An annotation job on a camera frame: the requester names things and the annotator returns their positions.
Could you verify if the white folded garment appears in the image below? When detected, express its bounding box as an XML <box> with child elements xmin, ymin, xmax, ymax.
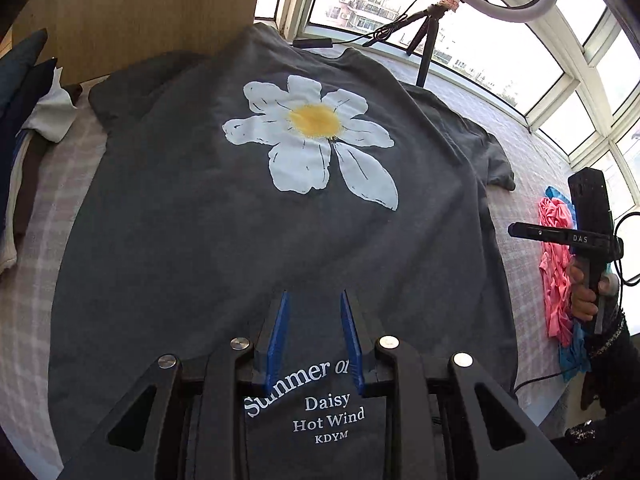
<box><xmin>22</xmin><ymin>65</ymin><xmax>81</xmax><ymax>143</ymax></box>

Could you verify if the white window frame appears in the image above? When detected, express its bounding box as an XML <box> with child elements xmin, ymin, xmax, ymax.
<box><xmin>252</xmin><ymin>0</ymin><xmax>640</xmax><ymax>211</ymax></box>

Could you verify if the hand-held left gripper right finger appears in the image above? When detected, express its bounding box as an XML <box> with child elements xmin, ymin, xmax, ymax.
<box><xmin>340</xmin><ymin>289</ymin><xmax>576</xmax><ymax>480</ymax></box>

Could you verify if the light blue garment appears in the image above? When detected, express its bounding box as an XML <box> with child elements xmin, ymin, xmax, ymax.
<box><xmin>544</xmin><ymin>186</ymin><xmax>593</xmax><ymax>381</ymax></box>

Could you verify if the wooden board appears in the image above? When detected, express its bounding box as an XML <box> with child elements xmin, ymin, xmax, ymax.
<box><xmin>10</xmin><ymin>0</ymin><xmax>268</xmax><ymax>86</ymax></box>

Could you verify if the dark grey folded garment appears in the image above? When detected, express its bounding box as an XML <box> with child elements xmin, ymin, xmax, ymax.
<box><xmin>0</xmin><ymin>27</ymin><xmax>48</xmax><ymax>116</ymax></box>

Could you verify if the black tripod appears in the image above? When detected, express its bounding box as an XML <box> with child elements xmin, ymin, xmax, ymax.
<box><xmin>362</xmin><ymin>0</ymin><xmax>461</xmax><ymax>88</ymax></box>

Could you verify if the pink garment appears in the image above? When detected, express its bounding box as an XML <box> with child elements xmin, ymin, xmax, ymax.
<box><xmin>537</xmin><ymin>197</ymin><xmax>581</xmax><ymax>346</ymax></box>

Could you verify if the person's black sweater torso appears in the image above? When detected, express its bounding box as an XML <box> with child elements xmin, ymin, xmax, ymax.
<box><xmin>547</xmin><ymin>410</ymin><xmax>640</xmax><ymax>480</ymax></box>

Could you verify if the pink plaid blanket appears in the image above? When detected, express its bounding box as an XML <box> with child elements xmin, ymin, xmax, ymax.
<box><xmin>0</xmin><ymin>35</ymin><xmax>596</xmax><ymax>466</ymax></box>

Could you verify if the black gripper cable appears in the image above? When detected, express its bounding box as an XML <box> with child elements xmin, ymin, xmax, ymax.
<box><xmin>512</xmin><ymin>212</ymin><xmax>640</xmax><ymax>396</ymax></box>

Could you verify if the cream ribbed sweater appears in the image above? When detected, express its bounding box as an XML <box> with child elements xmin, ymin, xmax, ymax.
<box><xmin>0</xmin><ymin>135</ymin><xmax>48</xmax><ymax>276</ymax></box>

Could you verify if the blue striped shirt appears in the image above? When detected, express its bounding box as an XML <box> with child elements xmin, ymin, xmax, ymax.
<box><xmin>12</xmin><ymin>127</ymin><xmax>38</xmax><ymax>161</ymax></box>

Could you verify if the black ring light cable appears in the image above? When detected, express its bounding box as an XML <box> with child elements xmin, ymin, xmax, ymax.
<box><xmin>330</xmin><ymin>0</ymin><xmax>496</xmax><ymax>46</ymax></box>

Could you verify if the grey daisy print T-shirt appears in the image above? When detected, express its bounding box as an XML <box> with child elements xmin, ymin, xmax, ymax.
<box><xmin>47</xmin><ymin>24</ymin><xmax>518</xmax><ymax>480</ymax></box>

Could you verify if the person's right hand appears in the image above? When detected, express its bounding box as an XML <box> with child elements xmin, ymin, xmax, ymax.
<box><xmin>567</xmin><ymin>262</ymin><xmax>621</xmax><ymax>323</ymax></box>

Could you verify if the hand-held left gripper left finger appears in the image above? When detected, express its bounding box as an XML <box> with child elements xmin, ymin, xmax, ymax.
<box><xmin>65</xmin><ymin>290</ymin><xmax>291</xmax><ymax>480</ymax></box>

